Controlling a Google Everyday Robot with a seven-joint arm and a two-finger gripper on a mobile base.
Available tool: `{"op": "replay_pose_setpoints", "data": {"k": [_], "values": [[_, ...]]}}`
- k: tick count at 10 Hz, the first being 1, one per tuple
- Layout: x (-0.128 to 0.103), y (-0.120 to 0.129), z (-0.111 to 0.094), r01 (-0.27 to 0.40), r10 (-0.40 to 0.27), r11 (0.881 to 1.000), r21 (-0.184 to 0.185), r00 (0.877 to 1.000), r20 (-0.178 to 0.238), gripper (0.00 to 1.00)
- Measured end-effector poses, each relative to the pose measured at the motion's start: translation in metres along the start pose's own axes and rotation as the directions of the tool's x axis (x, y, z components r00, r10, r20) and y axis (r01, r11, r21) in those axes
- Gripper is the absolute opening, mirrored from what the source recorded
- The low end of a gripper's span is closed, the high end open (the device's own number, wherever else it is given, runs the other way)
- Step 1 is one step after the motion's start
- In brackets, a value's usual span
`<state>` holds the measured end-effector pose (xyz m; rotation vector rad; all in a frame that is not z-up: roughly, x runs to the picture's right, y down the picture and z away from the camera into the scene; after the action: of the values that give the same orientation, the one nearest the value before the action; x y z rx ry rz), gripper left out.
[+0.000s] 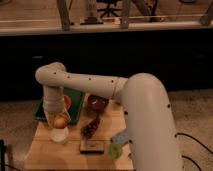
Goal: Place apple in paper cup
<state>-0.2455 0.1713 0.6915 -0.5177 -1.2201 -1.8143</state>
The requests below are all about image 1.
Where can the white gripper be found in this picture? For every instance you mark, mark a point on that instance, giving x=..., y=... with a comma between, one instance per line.
x=53, y=103

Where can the red yellow apple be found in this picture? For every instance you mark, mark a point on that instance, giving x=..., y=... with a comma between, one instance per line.
x=60, y=122

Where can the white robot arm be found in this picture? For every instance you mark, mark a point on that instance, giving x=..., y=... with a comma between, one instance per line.
x=146, y=107

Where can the green plastic cup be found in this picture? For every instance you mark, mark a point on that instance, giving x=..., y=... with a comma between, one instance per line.
x=115, y=151

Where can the orange fruit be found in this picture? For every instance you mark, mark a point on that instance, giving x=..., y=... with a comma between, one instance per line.
x=67, y=101

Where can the green tray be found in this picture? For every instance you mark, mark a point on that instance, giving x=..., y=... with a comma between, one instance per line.
x=77, y=99

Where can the dark grape bunch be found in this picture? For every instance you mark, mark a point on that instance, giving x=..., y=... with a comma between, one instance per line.
x=89, y=130

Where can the dark red bowl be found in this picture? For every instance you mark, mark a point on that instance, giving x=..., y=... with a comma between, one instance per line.
x=97, y=103

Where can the small dark flat box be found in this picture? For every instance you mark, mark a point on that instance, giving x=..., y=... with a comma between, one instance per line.
x=91, y=147

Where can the light blue object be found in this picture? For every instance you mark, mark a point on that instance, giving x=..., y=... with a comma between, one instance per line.
x=120, y=138

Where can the black office chair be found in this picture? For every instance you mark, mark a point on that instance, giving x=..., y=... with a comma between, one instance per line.
x=110, y=9

